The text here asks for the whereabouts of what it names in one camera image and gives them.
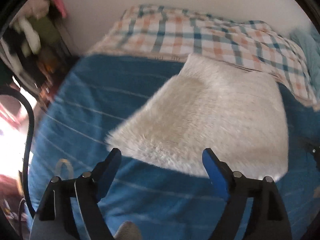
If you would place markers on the plaid checked quilt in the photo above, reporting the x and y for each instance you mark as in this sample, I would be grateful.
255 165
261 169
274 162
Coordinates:
171 34

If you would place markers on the white fluffy sweater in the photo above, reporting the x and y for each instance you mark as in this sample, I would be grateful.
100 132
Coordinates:
210 104

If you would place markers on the light teal cloth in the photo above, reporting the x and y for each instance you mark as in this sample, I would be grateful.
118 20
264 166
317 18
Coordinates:
309 42

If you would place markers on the stacked clothes on shelf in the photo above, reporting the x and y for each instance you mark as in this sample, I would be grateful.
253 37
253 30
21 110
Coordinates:
33 52

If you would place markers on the pink curtain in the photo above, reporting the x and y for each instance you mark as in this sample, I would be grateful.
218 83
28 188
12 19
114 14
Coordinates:
17 125

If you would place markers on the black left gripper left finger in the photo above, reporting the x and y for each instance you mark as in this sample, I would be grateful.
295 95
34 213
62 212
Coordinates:
54 218

